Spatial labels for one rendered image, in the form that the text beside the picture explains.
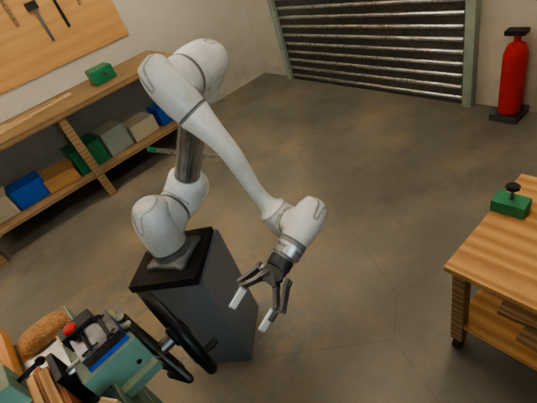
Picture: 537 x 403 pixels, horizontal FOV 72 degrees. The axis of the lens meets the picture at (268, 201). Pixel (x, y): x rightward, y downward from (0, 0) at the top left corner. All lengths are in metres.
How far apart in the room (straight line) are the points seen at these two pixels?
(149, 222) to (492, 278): 1.17
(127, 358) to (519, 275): 1.15
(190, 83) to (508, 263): 1.13
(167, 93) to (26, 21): 3.00
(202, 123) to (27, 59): 3.04
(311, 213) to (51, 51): 3.25
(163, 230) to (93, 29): 2.90
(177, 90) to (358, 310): 1.36
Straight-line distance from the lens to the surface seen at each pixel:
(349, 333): 1.87
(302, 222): 1.11
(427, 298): 1.95
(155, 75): 1.05
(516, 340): 1.67
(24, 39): 3.97
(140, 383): 1.01
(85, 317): 1.00
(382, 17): 3.46
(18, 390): 0.94
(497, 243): 1.48
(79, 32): 4.04
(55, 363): 0.99
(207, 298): 1.53
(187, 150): 1.36
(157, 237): 1.45
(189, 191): 1.49
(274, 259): 1.11
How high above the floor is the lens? 1.61
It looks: 37 degrees down
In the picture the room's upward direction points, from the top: 21 degrees counter-clockwise
